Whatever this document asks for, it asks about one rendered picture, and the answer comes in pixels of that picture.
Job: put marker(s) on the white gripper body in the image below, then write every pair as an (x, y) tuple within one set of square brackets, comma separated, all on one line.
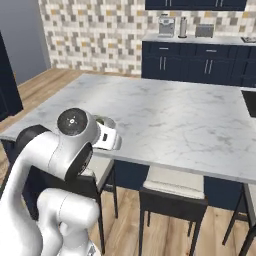
[(114, 140)]

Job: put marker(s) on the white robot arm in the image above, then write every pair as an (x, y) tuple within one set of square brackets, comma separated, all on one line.
[(40, 156)]

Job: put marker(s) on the dark blue island counter base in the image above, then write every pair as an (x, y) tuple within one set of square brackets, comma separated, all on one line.
[(130, 175)]

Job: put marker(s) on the black stool with cream cushion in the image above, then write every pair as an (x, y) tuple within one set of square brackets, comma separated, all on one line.
[(100, 173), (245, 213), (173, 196)]

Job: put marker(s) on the dark blue lower cupboard run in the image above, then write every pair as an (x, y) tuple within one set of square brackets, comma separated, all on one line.
[(200, 65)]

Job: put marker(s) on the dark blue tall cupboard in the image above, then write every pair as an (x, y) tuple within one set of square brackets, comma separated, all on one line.
[(8, 90)]

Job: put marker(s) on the silver coffee machine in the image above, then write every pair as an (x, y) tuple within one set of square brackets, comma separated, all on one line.
[(166, 26)]

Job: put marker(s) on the steel paper towel holder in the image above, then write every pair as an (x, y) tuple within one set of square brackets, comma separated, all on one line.
[(183, 27)]

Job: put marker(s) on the black sink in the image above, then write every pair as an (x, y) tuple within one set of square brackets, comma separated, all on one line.
[(250, 102)]

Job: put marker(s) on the silver toaster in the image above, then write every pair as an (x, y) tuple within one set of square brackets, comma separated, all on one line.
[(204, 31)]

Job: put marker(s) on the black hob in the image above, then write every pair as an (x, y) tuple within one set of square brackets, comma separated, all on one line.
[(249, 39)]

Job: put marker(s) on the dark blue wall cupboard run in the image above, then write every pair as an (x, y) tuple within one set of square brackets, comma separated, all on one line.
[(196, 4)]

